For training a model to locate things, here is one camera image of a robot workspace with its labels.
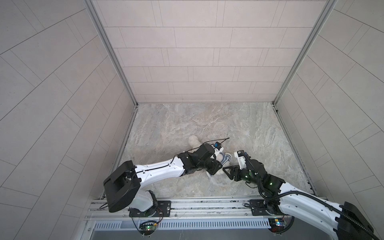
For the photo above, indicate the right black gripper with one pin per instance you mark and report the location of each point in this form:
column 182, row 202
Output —
column 232, row 170

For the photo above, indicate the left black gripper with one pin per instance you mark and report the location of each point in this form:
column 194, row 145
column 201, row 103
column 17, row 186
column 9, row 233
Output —
column 215, row 165

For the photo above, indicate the blue white striped sweater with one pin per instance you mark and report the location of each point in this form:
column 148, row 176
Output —
column 226, row 157

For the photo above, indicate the white teddy bear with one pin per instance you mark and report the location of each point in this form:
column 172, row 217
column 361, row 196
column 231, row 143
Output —
column 215, row 173

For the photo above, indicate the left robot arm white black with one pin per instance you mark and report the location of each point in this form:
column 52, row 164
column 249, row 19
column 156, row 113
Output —
column 123, row 187

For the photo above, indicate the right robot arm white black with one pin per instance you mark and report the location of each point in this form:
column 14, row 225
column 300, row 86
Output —
column 340, row 221

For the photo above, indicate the white ventilation grille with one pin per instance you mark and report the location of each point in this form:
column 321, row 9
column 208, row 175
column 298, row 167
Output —
column 192, row 224

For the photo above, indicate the right green circuit board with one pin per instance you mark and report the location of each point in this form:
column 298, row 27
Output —
column 277, row 225

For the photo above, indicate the green circuit board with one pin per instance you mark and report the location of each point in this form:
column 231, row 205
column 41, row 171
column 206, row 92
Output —
column 147, row 228
column 277, row 225

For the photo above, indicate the left green circuit board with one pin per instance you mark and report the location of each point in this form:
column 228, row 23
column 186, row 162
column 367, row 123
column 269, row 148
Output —
column 147, row 228

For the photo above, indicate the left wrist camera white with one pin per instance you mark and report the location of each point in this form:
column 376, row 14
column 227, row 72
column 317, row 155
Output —
column 218, row 146

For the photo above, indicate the aluminium mounting rail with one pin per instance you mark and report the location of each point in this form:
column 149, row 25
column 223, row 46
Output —
column 185, row 208

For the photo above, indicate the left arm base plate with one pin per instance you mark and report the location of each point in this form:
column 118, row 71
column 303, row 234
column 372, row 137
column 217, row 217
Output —
column 162, row 209

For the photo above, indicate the left corner aluminium post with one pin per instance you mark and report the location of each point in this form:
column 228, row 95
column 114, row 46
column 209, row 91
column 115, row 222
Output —
column 89, row 5

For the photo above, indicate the corner aluminium post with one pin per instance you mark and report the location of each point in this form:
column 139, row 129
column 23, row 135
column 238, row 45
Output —
column 324, row 15
column 89, row 5

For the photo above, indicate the right corner aluminium post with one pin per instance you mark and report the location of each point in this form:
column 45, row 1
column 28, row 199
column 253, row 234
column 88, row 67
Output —
column 324, row 15

